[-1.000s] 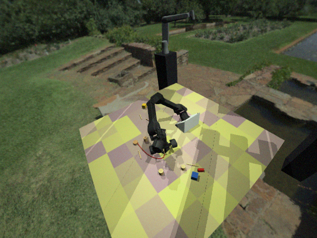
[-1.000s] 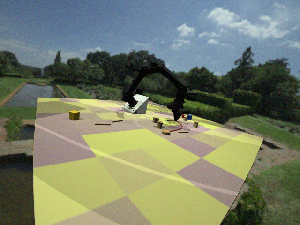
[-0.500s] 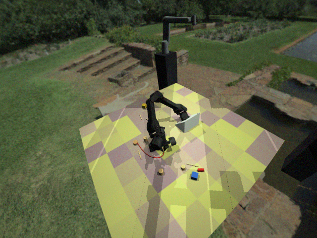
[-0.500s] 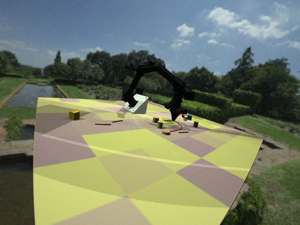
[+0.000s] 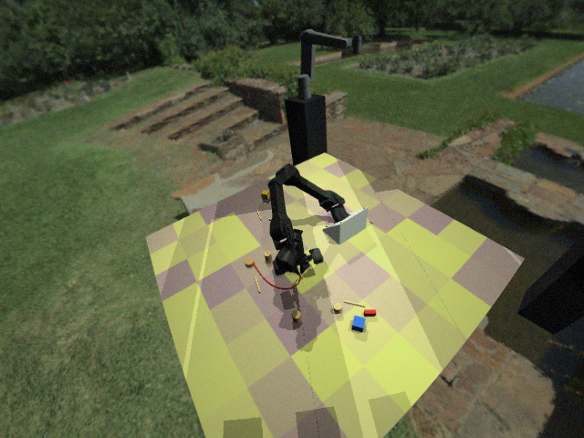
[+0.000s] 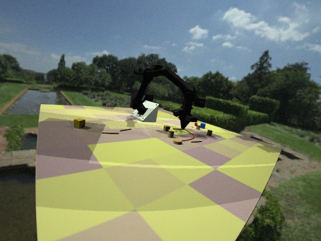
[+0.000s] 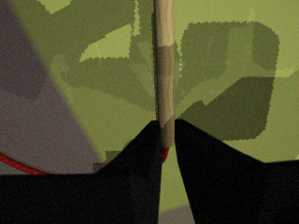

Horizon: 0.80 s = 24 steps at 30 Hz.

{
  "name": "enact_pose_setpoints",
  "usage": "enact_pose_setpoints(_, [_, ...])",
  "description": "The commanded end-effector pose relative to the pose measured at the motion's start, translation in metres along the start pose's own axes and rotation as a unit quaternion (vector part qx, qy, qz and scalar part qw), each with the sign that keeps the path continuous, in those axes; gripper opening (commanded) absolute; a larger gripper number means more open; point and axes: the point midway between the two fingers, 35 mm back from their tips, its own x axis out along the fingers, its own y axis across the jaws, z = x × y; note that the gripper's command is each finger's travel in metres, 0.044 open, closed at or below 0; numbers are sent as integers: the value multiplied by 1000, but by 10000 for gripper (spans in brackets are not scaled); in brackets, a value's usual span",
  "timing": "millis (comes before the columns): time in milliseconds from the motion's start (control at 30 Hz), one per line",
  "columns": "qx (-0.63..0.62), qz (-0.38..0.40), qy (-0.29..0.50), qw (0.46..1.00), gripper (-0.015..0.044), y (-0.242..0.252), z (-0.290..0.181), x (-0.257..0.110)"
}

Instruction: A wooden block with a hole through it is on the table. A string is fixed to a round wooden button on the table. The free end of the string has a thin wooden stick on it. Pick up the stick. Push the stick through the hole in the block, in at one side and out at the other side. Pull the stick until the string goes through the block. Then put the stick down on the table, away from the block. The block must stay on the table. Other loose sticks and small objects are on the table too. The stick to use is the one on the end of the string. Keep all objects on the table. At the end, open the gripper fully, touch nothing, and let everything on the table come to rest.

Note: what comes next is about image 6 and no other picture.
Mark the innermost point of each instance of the brown round wooden disc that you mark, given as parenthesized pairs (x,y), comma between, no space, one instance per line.
(177,141)

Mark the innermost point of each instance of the small yellow cube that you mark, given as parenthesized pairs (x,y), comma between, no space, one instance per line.
(79,123)

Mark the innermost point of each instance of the wooden block with hole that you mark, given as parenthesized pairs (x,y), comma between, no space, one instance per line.
(166,128)

